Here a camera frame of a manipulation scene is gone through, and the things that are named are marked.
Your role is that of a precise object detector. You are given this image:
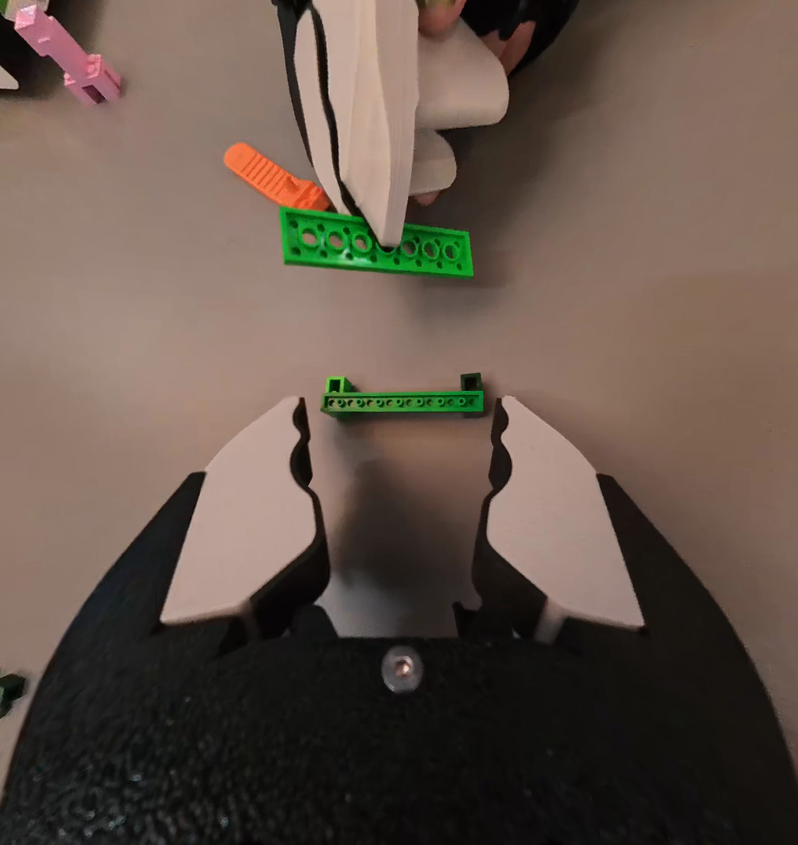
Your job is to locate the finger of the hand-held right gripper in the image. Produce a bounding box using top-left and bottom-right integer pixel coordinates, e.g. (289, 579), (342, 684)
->
(279, 0), (350, 219)
(310, 0), (512, 246)

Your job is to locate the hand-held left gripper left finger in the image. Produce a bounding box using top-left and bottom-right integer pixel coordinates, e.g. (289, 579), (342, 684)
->
(159, 395), (332, 638)

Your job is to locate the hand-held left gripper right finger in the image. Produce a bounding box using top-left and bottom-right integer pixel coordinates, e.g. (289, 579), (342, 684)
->
(472, 395), (647, 644)

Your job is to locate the wide green lego plate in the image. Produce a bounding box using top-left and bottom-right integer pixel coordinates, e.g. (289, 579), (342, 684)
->
(280, 206), (474, 279)

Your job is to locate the long narrow green lego plate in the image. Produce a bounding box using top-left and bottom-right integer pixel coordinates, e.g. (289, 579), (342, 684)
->
(321, 373), (486, 421)

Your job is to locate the orange lego brick separator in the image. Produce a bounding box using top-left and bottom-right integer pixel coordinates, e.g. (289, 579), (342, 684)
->
(224, 142), (334, 213)

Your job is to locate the pink lego pig figure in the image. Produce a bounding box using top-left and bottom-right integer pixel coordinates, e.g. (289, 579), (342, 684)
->
(13, 3), (123, 107)

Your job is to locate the pile of loose lego pieces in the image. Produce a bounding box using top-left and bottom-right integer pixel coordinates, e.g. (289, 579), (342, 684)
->
(0, 665), (29, 845)

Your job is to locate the person's right hand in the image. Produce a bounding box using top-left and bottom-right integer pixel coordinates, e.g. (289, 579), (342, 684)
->
(415, 0), (540, 75)

